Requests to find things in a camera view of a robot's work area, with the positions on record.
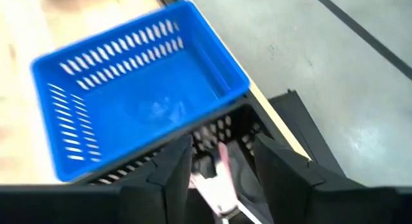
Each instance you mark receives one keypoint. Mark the black plastic basket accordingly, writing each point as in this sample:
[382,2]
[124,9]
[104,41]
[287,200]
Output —
[239,113]

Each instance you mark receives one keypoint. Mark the pink staple remover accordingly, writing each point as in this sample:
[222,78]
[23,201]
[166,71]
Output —
[219,182]

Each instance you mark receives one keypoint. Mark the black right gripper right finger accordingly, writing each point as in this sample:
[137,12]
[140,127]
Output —
[296,192]

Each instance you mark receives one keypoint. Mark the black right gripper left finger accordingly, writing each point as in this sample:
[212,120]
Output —
[161,192]

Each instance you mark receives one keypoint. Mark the blue plastic basket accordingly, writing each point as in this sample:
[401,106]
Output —
[145,98]

